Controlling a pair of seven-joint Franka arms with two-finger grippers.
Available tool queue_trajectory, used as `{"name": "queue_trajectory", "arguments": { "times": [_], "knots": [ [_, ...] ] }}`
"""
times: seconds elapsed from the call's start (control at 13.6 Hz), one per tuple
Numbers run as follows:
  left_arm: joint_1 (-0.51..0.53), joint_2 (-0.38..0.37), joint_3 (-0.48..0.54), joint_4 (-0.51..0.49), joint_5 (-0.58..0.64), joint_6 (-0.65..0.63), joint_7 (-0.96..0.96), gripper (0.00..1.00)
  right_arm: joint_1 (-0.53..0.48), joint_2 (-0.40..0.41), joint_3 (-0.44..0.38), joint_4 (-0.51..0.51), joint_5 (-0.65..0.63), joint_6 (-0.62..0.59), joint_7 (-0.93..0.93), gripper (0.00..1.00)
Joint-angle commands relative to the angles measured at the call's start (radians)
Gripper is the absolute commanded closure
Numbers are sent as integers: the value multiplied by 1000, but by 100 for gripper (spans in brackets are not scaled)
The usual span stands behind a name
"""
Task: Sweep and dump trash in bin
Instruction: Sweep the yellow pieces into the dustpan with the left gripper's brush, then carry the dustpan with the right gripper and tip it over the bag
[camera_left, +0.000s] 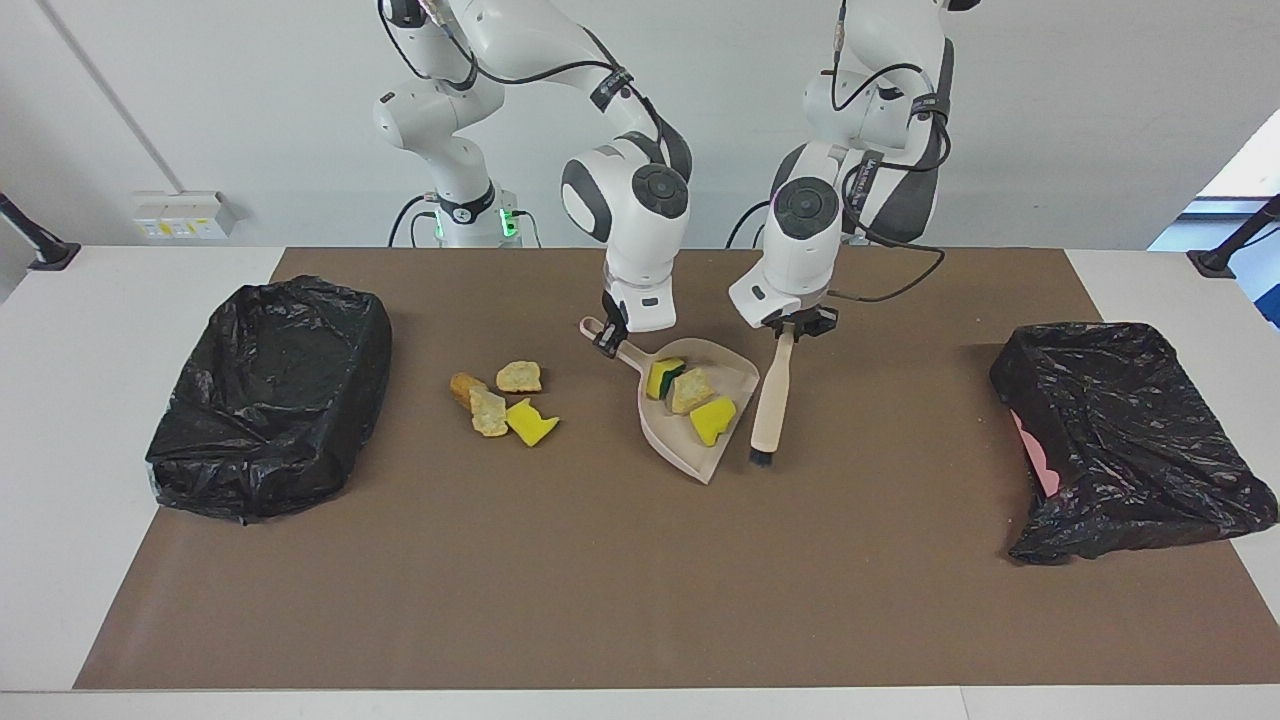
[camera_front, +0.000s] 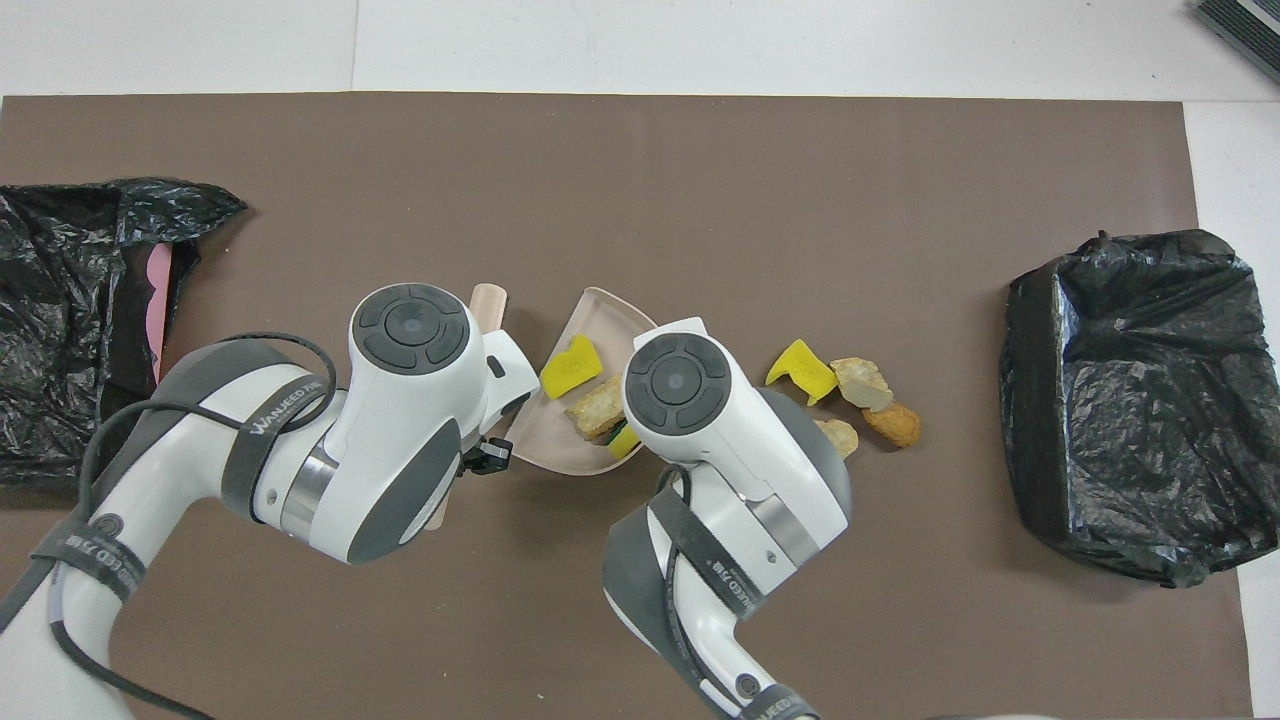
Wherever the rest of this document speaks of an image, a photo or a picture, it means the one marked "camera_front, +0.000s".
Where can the dark grey ribbed box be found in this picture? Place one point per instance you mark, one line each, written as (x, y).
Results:
(1245, 25)

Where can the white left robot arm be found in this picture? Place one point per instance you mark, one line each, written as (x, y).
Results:
(400, 430)

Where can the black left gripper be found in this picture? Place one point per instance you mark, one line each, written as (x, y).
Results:
(476, 457)

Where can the pink bin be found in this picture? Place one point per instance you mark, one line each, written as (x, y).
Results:
(157, 300)

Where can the brown table mat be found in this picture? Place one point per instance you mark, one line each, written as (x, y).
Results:
(600, 150)

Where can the black trash bag lined bin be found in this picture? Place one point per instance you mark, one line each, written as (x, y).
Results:
(1120, 400)

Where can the yellow sponge piece notched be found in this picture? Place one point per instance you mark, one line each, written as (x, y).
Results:
(805, 370)

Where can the beige foam chunk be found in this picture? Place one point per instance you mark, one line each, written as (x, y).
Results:
(860, 380)
(598, 405)
(842, 438)

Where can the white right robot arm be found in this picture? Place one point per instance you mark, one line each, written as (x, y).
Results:
(700, 470)

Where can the black trash bag over pink bin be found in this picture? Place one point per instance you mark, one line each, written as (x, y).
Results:
(60, 260)

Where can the beige plastic dustpan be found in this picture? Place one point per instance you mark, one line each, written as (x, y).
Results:
(600, 320)

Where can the orange brown foam chunk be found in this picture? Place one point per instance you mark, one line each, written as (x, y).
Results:
(895, 426)

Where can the yellow sponge piece green backed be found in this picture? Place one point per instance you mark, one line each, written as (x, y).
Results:
(625, 442)

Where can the beige hand brush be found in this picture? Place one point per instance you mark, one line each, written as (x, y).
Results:
(490, 305)

